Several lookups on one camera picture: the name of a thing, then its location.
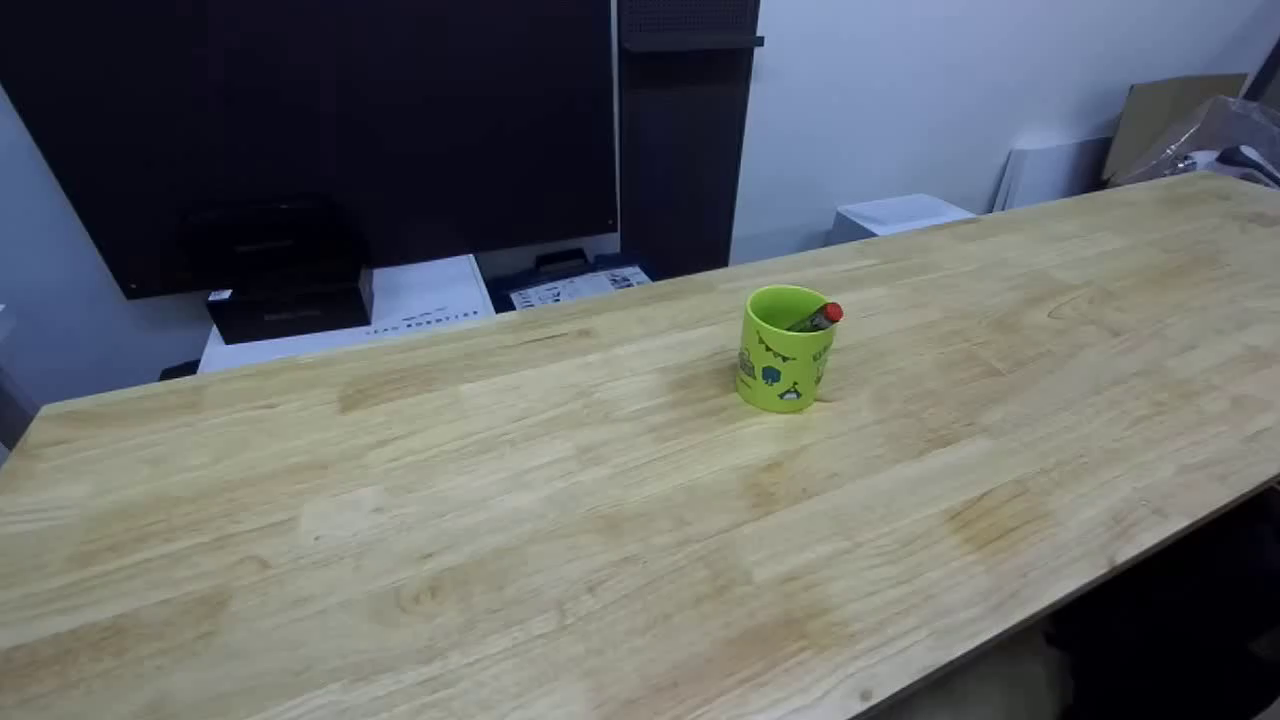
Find black desktop device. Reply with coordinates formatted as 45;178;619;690
182;195;375;347

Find green printed mug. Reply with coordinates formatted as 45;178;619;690
736;278;842;414

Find grey marker with red cap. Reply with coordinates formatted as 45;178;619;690
795;299;847;334

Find white sheet with printed label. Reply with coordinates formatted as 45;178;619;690
509;259;654;317

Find flat white box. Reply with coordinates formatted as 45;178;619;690
195;251;499;379

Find brown cardboard box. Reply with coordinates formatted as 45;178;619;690
1101;69;1280;192

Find dark brown tall cabinet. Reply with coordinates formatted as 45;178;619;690
614;0;767;278

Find large black panel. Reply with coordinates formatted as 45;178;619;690
0;0;625;304

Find small white box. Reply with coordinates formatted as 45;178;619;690
825;192;981;249

